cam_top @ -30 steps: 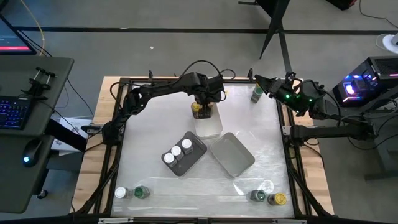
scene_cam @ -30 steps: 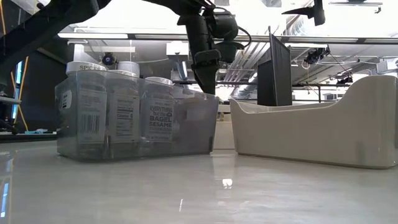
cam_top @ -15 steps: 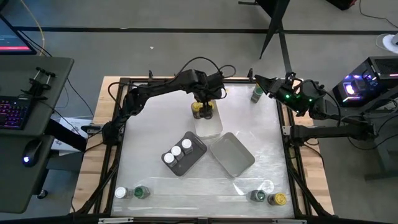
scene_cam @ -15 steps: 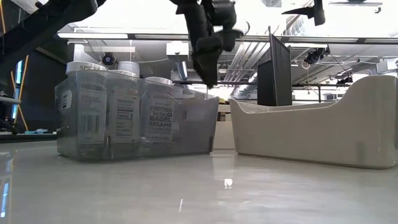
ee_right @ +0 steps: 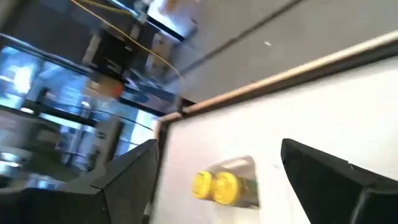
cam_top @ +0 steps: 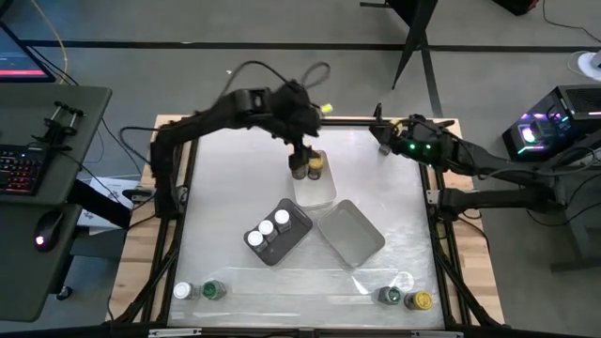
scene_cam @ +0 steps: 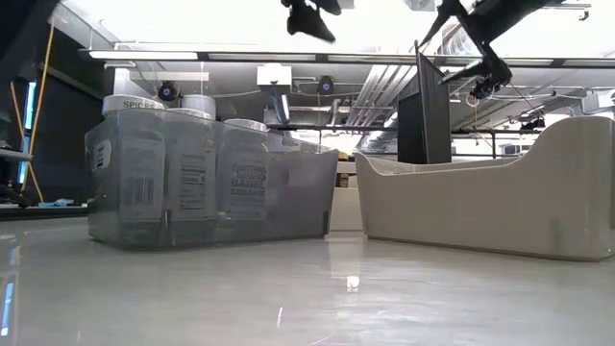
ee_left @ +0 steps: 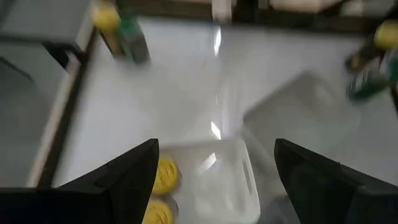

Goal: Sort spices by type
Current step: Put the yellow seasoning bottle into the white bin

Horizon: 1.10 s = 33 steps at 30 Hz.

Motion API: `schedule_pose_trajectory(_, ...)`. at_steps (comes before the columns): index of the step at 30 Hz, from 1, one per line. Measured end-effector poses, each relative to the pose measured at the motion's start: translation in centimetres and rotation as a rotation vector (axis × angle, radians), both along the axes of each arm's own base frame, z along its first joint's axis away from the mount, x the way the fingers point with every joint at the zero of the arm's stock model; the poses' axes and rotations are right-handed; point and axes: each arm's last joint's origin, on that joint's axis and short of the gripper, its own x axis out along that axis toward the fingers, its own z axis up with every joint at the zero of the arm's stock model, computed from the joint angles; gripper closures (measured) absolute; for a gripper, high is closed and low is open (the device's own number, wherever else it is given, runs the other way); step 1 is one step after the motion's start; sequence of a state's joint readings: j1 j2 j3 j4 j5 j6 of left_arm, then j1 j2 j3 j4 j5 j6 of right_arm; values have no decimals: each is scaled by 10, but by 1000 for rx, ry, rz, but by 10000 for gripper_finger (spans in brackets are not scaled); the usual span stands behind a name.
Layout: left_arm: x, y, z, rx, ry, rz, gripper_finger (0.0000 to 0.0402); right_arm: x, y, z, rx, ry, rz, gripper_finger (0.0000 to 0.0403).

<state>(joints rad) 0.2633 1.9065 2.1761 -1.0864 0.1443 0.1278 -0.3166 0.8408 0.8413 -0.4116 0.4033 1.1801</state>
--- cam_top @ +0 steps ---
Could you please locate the backlit black keyboard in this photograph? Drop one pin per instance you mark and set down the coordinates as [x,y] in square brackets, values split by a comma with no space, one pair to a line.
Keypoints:
[21,169]

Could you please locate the black rectangular box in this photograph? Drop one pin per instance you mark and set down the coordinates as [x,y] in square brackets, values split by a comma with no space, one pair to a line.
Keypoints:
[101,204]

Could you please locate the black table frame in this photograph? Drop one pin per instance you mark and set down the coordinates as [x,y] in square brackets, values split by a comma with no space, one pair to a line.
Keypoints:
[352,122]

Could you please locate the white plastic bin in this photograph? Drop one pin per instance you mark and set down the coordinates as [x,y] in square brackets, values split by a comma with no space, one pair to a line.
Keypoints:
[314,192]

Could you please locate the black computer with lights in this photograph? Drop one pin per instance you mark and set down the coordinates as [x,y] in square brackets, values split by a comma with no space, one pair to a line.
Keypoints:
[577,108]

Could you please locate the white paper booklet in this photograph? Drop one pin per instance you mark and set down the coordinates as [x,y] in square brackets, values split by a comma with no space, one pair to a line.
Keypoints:
[112,188]

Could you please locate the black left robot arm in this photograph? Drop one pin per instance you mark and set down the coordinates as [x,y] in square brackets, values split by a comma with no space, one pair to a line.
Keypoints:
[197,124]

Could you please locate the black caster wheel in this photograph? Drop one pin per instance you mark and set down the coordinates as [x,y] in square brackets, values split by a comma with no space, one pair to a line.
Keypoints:
[64,293]

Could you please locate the black clamp stand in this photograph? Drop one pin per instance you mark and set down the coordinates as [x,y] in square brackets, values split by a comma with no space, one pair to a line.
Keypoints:
[51,138]

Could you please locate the light grey plastic bin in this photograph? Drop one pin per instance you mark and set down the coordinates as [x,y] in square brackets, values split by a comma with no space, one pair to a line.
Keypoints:
[352,235]

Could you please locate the dark grey computer desk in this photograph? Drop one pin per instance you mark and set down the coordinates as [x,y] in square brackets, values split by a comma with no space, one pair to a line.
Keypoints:
[582,225]

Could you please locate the white round device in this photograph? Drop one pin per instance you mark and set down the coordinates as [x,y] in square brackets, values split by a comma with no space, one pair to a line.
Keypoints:
[589,63]

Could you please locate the black computer mouse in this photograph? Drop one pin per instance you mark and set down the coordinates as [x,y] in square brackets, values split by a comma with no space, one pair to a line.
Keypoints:
[47,230]

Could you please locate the yellow spice jar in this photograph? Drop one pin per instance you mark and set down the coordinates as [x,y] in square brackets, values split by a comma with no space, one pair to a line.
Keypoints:
[419,300]
[316,163]
[299,173]

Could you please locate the white-cap clear spice jar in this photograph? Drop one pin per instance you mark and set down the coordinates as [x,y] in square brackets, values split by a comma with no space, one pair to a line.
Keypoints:
[256,238]
[282,217]
[266,227]
[182,290]

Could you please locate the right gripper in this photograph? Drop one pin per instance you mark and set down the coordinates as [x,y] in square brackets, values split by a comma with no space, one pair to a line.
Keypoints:
[415,138]

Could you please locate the black case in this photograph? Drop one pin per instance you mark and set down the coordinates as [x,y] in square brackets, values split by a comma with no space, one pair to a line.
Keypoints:
[516,5]

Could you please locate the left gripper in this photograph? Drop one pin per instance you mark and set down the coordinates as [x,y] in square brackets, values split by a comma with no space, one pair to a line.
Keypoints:
[300,117]

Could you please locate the black frame clamp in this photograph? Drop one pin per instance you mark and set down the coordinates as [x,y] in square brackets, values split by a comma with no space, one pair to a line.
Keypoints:
[378,112]

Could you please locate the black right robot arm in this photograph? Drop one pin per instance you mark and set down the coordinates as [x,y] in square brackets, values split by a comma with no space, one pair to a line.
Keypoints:
[493,199]

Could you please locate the dark translucent plastic bin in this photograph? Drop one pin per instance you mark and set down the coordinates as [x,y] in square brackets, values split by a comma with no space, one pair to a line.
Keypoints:
[293,232]

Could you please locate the computer monitor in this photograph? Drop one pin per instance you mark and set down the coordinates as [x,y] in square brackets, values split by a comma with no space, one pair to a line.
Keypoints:
[19,61]

